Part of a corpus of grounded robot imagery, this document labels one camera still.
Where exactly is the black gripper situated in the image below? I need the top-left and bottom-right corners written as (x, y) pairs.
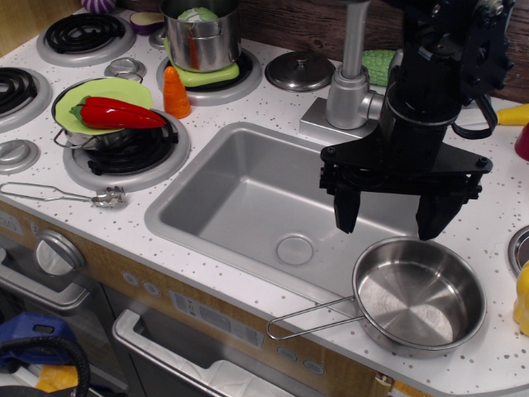
top-left (320, 99), bottom-right (492, 241)

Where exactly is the steel pan with wire handle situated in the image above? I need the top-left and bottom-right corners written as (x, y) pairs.
top-left (266, 237), bottom-right (487, 358)

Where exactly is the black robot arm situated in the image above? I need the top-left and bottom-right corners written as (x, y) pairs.
top-left (320, 1), bottom-right (514, 240)

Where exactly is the grey toy sink basin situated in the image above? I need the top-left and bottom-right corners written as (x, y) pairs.
top-left (145, 122), bottom-right (418, 294)

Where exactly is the silver toy faucet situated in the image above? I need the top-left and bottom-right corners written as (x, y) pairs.
top-left (299, 1), bottom-right (384, 143)

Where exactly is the steel bowl right edge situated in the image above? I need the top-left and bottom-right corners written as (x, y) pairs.
top-left (508, 226), bottom-right (529, 276)

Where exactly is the red toy cup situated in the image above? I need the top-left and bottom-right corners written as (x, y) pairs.
top-left (514, 124), bottom-right (529, 161)

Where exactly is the green bumpy toy vegetable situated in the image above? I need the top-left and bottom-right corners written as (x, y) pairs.
top-left (363, 50), bottom-right (396, 87)

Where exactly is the yellow toy banana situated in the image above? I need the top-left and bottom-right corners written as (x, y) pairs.
top-left (496, 103), bottom-right (529, 127)

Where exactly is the steel pot lid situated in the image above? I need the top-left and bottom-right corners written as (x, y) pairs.
top-left (264, 51), bottom-right (336, 93)

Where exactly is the yellow toy pepper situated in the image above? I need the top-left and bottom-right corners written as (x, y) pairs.
top-left (512, 261), bottom-right (529, 336)

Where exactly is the back right burner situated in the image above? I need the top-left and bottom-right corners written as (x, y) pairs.
top-left (155, 47), bottom-right (264, 107)

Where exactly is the green toy sponge pad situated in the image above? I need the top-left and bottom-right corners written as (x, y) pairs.
top-left (164, 38), bottom-right (241, 88)

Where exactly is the orange toy carrot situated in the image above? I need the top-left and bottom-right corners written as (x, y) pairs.
top-left (163, 66), bottom-right (191, 119)

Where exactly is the tall steel pot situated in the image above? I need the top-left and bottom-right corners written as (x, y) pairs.
top-left (160, 1), bottom-right (241, 73)

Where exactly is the green toy cabbage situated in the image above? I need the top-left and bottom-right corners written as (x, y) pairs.
top-left (177, 7), bottom-right (218, 22)

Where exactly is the grey dishwasher door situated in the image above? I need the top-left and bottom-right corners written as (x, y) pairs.
top-left (111, 309), bottom-right (375, 397)

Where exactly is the grey stove knob back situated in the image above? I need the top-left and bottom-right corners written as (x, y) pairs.
top-left (149, 27), bottom-right (166, 49)

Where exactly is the grey stove knob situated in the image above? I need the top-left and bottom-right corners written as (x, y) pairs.
top-left (149, 27), bottom-right (166, 49)
top-left (1, 140), bottom-right (41, 175)
top-left (104, 57), bottom-right (146, 84)

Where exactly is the front black burner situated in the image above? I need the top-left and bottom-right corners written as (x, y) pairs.
top-left (63, 112), bottom-right (191, 193)

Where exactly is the black burner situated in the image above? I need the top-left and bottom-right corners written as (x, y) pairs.
top-left (63, 112), bottom-right (191, 193)
top-left (1, 67), bottom-right (52, 133)
top-left (36, 13), bottom-right (136, 68)

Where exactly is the light green plate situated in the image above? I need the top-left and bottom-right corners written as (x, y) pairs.
top-left (52, 78), bottom-right (164, 136)

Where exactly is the grey stove knob centre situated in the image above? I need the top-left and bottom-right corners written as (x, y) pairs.
top-left (104, 57), bottom-right (146, 84)

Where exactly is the purple toy eggplant slice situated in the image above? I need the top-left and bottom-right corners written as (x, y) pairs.
top-left (129, 12), bottom-right (164, 35)

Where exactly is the red toy chili pepper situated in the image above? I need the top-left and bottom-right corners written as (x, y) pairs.
top-left (69, 96), bottom-right (167, 129)

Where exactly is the grey oven dial knob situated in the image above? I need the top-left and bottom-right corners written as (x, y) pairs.
top-left (34, 230), bottom-right (86, 277)

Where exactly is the back left black burner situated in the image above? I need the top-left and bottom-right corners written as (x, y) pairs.
top-left (36, 13), bottom-right (136, 68)

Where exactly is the purple striped toy onion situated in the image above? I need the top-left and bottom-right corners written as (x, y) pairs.
top-left (81, 0), bottom-right (117, 14)

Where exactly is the grey stove knob left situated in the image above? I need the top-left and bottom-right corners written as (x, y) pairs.
top-left (1, 140), bottom-right (41, 175)

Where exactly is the far left black burner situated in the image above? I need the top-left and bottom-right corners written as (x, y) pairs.
top-left (1, 67), bottom-right (52, 133)

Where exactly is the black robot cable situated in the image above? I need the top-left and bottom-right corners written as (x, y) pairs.
top-left (450, 93), bottom-right (499, 140)

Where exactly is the wire handled metal tool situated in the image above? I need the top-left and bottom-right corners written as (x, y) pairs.
top-left (1, 182), bottom-right (126, 208)

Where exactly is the grey oven door handle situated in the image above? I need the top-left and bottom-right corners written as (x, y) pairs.
top-left (1, 249), bottom-right (92, 313)

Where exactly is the blue tool with black hose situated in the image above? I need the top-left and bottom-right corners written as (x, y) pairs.
top-left (1, 313), bottom-right (91, 396)

